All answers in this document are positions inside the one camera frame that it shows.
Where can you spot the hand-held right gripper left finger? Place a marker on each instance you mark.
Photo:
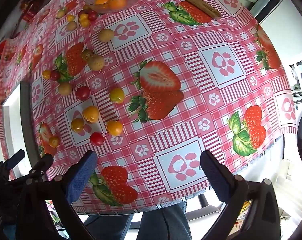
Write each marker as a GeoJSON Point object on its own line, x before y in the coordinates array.
{"type": "Point", "coordinates": [81, 177]}

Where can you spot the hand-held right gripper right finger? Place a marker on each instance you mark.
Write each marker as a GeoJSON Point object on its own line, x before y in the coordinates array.
{"type": "Point", "coordinates": [213, 177]}

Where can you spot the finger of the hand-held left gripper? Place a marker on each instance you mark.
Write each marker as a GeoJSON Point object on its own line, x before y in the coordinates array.
{"type": "Point", "coordinates": [14, 158]}
{"type": "Point", "coordinates": [42, 166]}

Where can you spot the yellow cherry tomato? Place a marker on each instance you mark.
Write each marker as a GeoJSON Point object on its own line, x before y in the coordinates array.
{"type": "Point", "coordinates": [90, 114]}
{"type": "Point", "coordinates": [77, 125]}
{"type": "Point", "coordinates": [54, 141]}
{"type": "Point", "coordinates": [114, 127]}
{"type": "Point", "coordinates": [85, 23]}
{"type": "Point", "coordinates": [70, 18]}
{"type": "Point", "coordinates": [117, 95]}
{"type": "Point", "coordinates": [83, 17]}
{"type": "Point", "coordinates": [46, 74]}

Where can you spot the white tray with grey rim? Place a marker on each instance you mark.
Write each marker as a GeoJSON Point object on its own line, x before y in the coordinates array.
{"type": "Point", "coordinates": [13, 120]}

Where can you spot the tan longan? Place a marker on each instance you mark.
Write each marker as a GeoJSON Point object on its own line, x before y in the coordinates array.
{"type": "Point", "coordinates": [61, 13]}
{"type": "Point", "coordinates": [96, 62]}
{"type": "Point", "coordinates": [65, 89]}
{"type": "Point", "coordinates": [106, 35]}
{"type": "Point", "coordinates": [71, 25]}

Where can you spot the person's left leg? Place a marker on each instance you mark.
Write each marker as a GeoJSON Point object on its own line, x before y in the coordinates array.
{"type": "Point", "coordinates": [108, 227]}

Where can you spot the person's leg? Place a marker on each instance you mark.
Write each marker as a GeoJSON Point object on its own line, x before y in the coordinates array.
{"type": "Point", "coordinates": [166, 222]}
{"type": "Point", "coordinates": [108, 227]}

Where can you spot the person's right leg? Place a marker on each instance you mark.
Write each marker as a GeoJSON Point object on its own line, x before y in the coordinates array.
{"type": "Point", "coordinates": [166, 222]}

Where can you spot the red strawberry print tablecloth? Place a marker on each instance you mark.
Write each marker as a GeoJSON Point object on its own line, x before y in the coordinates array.
{"type": "Point", "coordinates": [181, 80]}

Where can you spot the red plastic object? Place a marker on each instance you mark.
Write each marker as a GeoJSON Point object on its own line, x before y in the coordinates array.
{"type": "Point", "coordinates": [1, 47]}

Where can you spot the brownish cherry tomato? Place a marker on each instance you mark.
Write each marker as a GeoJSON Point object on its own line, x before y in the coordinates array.
{"type": "Point", "coordinates": [87, 54]}
{"type": "Point", "coordinates": [86, 7]}

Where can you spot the white storage shelf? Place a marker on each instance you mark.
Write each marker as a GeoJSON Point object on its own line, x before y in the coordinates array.
{"type": "Point", "coordinates": [294, 65]}

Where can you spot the red box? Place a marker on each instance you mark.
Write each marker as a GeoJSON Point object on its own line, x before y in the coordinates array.
{"type": "Point", "coordinates": [31, 7]}

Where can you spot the orange mandarin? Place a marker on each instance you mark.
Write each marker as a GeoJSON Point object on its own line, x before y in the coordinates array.
{"type": "Point", "coordinates": [102, 0]}
{"type": "Point", "coordinates": [117, 3]}

